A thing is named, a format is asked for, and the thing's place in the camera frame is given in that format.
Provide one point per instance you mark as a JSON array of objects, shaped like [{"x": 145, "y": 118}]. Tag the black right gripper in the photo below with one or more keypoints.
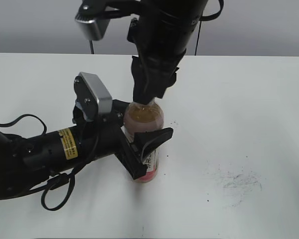
[{"x": 161, "y": 43}]

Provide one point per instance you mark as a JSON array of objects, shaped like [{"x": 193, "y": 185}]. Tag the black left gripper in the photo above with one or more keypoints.
[{"x": 104, "y": 137}]

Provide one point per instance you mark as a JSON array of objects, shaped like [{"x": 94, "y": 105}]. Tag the pink oolong tea bottle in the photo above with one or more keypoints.
[{"x": 144, "y": 118}]

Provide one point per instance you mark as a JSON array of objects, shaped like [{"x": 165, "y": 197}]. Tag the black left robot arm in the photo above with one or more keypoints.
[{"x": 30, "y": 165}]

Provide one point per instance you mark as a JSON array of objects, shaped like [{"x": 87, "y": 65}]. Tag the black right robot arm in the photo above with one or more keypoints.
[{"x": 191, "y": 9}]

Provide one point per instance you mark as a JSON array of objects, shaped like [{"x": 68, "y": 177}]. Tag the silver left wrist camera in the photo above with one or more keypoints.
[{"x": 92, "y": 97}]

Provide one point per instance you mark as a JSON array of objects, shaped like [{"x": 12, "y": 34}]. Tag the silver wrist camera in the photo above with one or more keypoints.
[
  {"x": 93, "y": 17},
  {"x": 92, "y": 97}
]

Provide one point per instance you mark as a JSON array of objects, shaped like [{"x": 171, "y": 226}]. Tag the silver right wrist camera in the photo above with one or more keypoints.
[{"x": 93, "y": 17}]

